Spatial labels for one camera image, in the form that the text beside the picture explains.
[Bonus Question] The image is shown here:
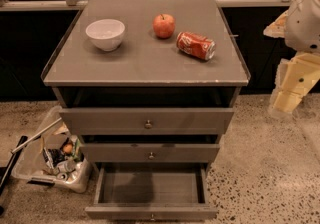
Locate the red apple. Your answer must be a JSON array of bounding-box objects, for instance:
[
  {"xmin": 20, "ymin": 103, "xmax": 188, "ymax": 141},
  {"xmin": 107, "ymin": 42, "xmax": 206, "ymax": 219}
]
[{"xmin": 153, "ymin": 14, "xmax": 175, "ymax": 39}]

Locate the clear plastic bin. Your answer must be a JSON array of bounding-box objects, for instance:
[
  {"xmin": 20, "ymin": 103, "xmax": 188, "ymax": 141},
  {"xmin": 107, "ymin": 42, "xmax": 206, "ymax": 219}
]
[{"xmin": 12, "ymin": 106, "xmax": 91, "ymax": 193}]

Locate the grey drawer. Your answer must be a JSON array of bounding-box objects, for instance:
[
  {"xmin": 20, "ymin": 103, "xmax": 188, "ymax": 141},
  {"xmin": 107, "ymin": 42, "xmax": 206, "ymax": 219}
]
[
  {"xmin": 86, "ymin": 163, "xmax": 217, "ymax": 221},
  {"xmin": 80, "ymin": 143, "xmax": 220, "ymax": 163},
  {"xmin": 60, "ymin": 108, "xmax": 234, "ymax": 135}
]

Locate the silver can in bin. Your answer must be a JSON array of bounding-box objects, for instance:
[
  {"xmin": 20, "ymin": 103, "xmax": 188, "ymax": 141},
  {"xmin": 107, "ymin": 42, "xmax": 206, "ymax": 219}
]
[{"xmin": 57, "ymin": 160, "xmax": 76, "ymax": 173}]

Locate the grey drawer cabinet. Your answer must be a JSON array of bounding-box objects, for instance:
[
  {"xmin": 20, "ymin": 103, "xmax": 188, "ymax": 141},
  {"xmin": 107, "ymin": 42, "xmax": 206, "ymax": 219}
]
[{"xmin": 40, "ymin": 0, "xmax": 251, "ymax": 169}]

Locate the grey bottom drawer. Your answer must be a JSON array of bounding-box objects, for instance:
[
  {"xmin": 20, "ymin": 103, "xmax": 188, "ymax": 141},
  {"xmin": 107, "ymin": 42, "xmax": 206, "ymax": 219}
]
[{"xmin": 86, "ymin": 163, "xmax": 217, "ymax": 221}]

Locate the black long tool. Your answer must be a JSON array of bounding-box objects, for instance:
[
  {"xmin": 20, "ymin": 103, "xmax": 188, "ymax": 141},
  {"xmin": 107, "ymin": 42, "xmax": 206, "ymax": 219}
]
[{"xmin": 0, "ymin": 150, "xmax": 20, "ymax": 216}]

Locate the grey top drawer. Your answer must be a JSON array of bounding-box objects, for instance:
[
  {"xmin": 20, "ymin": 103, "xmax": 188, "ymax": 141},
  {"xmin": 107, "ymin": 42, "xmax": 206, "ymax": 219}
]
[{"xmin": 60, "ymin": 108, "xmax": 234, "ymax": 135}]

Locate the grey middle drawer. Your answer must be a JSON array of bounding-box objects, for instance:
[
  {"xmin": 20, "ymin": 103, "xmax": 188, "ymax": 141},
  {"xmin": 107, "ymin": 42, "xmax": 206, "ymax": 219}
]
[{"xmin": 80, "ymin": 143, "xmax": 220, "ymax": 163}]

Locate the white ceramic bowl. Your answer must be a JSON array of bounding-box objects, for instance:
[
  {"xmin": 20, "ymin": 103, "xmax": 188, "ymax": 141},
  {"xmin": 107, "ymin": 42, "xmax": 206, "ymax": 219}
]
[{"xmin": 86, "ymin": 19, "xmax": 126, "ymax": 52}]

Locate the small orange fruit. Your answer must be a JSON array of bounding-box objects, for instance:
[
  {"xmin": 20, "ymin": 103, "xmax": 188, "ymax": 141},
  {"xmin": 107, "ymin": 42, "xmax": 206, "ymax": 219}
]
[{"xmin": 63, "ymin": 144, "xmax": 73, "ymax": 154}]

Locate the red soda can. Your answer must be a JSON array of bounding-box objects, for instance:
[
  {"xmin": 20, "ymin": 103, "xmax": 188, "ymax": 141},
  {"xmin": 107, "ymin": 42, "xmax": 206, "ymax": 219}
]
[{"xmin": 176, "ymin": 32, "xmax": 216, "ymax": 61}]

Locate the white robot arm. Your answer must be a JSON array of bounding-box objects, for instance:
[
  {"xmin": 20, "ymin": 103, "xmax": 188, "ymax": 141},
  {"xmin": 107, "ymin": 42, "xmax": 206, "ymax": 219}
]
[{"xmin": 263, "ymin": 0, "xmax": 320, "ymax": 117}]

